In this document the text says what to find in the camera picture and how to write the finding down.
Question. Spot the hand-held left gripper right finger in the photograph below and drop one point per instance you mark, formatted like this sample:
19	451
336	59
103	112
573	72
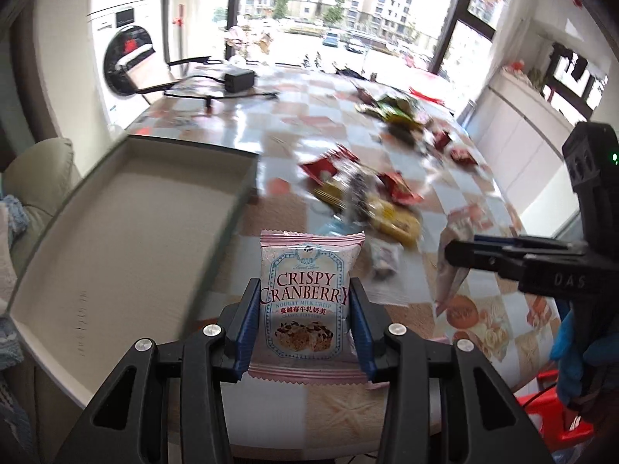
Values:
361	338

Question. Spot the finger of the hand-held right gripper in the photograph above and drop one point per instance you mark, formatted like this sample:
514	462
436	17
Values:
532	243
483	256

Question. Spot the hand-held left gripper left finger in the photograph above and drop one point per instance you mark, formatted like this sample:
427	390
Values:
249	333

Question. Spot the clear pink wrapper packet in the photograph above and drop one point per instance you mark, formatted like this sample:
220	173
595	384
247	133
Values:
449	285

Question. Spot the pink snack packet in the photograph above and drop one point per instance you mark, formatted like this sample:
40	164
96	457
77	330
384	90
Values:
304	299

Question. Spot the heap of red yellow packets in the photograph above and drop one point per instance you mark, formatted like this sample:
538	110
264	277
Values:
387	217

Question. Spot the grey cardboard box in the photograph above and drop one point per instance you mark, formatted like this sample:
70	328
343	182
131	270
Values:
135	232

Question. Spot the person's right hand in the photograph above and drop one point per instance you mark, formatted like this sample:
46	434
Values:
568	362

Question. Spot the white cabinet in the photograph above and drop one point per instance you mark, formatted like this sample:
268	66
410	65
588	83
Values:
522	145

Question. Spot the pile of green brown packets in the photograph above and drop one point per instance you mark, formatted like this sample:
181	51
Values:
399	111

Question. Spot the red plastic stool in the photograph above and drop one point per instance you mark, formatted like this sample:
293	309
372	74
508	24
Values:
551	415

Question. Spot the parked white car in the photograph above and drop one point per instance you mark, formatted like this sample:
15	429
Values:
355	46

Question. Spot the black power adapter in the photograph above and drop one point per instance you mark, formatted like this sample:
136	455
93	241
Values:
239	80

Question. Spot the blue knitted blanket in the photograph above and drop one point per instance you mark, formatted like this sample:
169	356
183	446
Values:
7	232

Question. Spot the beige sofa cushion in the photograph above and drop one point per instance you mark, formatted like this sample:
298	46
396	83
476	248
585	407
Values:
43	169

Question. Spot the parked blue van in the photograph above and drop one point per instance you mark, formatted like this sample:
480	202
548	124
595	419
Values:
330	38

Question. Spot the cluttered clothes rack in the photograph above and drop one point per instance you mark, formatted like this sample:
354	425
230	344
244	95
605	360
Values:
249	41

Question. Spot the white washing machine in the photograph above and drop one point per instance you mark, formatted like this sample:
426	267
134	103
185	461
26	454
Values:
104	24

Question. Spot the dark lattice frame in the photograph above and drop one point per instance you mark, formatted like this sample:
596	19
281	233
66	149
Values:
575	82

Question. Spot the wooden chair with black frame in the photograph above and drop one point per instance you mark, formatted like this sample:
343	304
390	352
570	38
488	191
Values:
150	75

